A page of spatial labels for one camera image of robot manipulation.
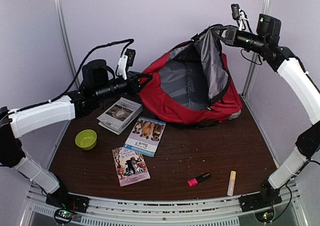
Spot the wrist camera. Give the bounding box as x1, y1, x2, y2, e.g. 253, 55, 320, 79
115, 49, 136, 80
231, 3, 252, 32

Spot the pale yellow highlighter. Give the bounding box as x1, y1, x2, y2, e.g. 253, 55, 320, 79
227, 171, 237, 197

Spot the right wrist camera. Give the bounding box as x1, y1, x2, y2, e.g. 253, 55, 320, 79
231, 3, 252, 32

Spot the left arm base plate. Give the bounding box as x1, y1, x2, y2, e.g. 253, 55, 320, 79
45, 194, 90, 213

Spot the lime green bowl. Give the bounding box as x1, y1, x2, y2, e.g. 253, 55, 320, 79
75, 129, 97, 151

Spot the pale blue ceramic bowl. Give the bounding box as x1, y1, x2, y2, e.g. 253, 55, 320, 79
228, 110, 242, 120

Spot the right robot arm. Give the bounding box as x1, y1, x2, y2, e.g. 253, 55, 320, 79
211, 14, 320, 207

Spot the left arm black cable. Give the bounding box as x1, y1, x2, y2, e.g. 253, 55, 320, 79
59, 38, 135, 97

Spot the red student backpack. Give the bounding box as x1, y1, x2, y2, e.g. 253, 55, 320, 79
139, 25, 243, 127

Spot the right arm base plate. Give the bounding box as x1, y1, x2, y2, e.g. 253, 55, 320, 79
238, 193, 282, 213

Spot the left aluminium frame post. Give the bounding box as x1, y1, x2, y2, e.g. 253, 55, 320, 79
54, 0, 77, 77

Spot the blue dog picture book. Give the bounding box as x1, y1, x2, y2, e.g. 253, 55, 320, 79
123, 117, 166, 157

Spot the aluminium frame post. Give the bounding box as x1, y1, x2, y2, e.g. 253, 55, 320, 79
54, 0, 77, 77
241, 0, 273, 99

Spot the right aluminium frame post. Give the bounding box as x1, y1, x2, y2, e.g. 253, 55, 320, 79
241, 0, 273, 99

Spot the pink illustrated paperback book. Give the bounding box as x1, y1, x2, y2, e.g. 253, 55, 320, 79
112, 147, 151, 187

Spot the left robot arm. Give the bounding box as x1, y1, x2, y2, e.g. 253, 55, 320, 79
0, 58, 152, 208

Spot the grey white hardcover book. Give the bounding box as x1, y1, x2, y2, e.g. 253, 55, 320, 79
97, 97, 143, 135

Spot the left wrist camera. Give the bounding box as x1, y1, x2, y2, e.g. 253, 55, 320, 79
115, 49, 136, 80

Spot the front aluminium rail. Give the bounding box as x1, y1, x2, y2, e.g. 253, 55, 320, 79
24, 183, 301, 226

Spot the pink black highlighter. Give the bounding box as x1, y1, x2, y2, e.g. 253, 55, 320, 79
187, 172, 212, 187

